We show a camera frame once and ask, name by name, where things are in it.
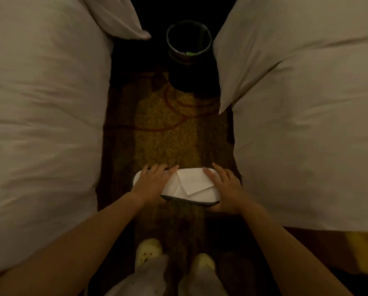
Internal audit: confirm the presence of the white duvet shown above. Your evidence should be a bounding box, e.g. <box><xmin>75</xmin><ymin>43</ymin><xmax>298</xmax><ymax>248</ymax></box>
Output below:
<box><xmin>231</xmin><ymin>42</ymin><xmax>368</xmax><ymax>233</ymax></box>
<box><xmin>0</xmin><ymin>0</ymin><xmax>114</xmax><ymax>275</ymax></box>

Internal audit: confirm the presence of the person's left forearm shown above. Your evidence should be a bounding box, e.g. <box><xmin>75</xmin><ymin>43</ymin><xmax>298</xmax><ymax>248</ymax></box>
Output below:
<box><xmin>0</xmin><ymin>192</ymin><xmax>141</xmax><ymax>296</ymax></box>

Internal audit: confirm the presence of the black round waste bin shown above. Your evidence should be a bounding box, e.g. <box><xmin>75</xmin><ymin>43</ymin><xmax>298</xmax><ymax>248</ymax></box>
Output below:
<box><xmin>166</xmin><ymin>20</ymin><xmax>221</xmax><ymax>95</ymax></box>

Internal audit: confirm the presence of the yellow bed base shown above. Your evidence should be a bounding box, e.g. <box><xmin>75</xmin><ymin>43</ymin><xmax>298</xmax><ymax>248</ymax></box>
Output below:
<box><xmin>285</xmin><ymin>227</ymin><xmax>368</xmax><ymax>277</ymax></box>

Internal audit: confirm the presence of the person's right forearm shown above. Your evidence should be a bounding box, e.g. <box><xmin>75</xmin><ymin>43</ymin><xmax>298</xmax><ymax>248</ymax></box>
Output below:
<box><xmin>239</xmin><ymin>203</ymin><xmax>354</xmax><ymax>296</ymax></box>

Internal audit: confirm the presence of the pale yellow clog shoe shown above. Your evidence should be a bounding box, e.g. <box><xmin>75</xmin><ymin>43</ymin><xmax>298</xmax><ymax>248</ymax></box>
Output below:
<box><xmin>135</xmin><ymin>238</ymin><xmax>164</xmax><ymax>269</ymax></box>
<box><xmin>189</xmin><ymin>253</ymin><xmax>217</xmax><ymax>275</ymax></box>

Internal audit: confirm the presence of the person's right hand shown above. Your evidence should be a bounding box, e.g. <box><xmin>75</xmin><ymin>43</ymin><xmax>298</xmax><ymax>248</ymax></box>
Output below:
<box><xmin>202</xmin><ymin>163</ymin><xmax>250</xmax><ymax>214</ymax></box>

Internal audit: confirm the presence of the white disposable slipper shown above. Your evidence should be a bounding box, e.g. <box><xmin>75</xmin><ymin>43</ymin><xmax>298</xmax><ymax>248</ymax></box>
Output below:
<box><xmin>132</xmin><ymin>167</ymin><xmax>222</xmax><ymax>205</ymax></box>

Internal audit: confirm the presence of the person's left hand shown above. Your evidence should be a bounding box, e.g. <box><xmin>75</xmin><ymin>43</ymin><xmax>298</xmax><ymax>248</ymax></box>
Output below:
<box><xmin>131</xmin><ymin>164</ymin><xmax>179</xmax><ymax>207</ymax></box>

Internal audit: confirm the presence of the white pillow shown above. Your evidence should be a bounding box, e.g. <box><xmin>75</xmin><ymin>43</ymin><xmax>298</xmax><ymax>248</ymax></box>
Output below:
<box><xmin>78</xmin><ymin>0</ymin><xmax>152</xmax><ymax>40</ymax></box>
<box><xmin>213</xmin><ymin>0</ymin><xmax>368</xmax><ymax>115</ymax></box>

